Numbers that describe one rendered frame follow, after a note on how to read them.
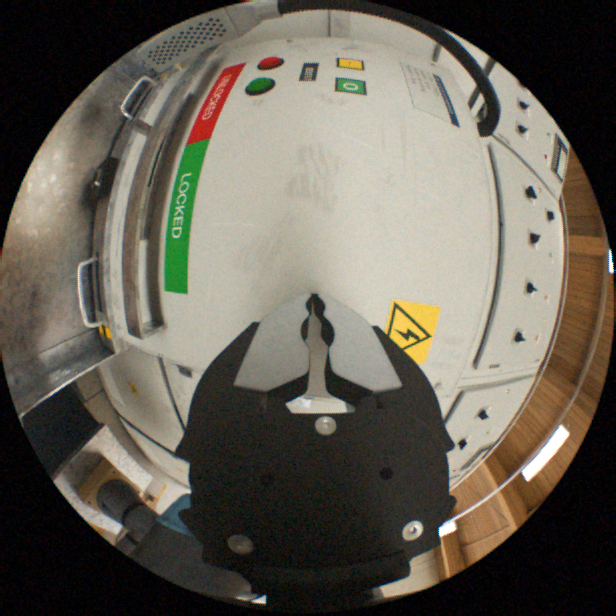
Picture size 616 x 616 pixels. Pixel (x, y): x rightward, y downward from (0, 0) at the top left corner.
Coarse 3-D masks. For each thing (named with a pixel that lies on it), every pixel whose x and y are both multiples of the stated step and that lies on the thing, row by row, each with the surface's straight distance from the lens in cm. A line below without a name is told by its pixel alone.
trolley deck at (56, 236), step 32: (96, 96) 48; (64, 128) 43; (96, 128) 45; (64, 160) 41; (96, 160) 43; (32, 192) 39; (64, 192) 40; (32, 224) 38; (64, 224) 39; (32, 256) 38; (64, 256) 39; (0, 288) 38; (32, 288) 38; (64, 288) 39; (0, 320) 39; (32, 320) 38; (64, 320) 39; (96, 320) 42; (32, 352) 40
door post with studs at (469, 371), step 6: (468, 366) 56; (516, 366) 82; (522, 366) 88; (528, 366) 95; (534, 366) 102; (468, 372) 58; (474, 372) 60; (480, 372) 62; (486, 372) 65; (492, 372) 68; (498, 372) 72; (504, 372) 76
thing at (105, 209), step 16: (144, 96) 48; (144, 112) 41; (128, 128) 41; (128, 144) 37; (112, 192) 34; (112, 208) 34; (96, 224) 37; (96, 240) 36; (96, 272) 36; (96, 288) 36; (96, 304) 38; (112, 320) 34; (112, 336) 35
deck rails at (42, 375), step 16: (112, 64) 53; (128, 64) 55; (144, 64) 54; (144, 80) 55; (80, 336) 40; (96, 336) 42; (48, 352) 39; (64, 352) 40; (80, 352) 41; (96, 352) 39; (112, 352) 38; (16, 368) 40; (32, 368) 40; (48, 368) 40; (64, 368) 39; (80, 368) 36; (16, 384) 41; (32, 384) 40; (48, 384) 37; (64, 384) 34; (16, 400) 39; (32, 400) 36
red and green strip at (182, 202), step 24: (240, 72) 31; (216, 96) 28; (216, 120) 24; (192, 144) 24; (192, 168) 21; (192, 192) 20; (168, 216) 21; (168, 240) 21; (168, 264) 20; (168, 288) 21
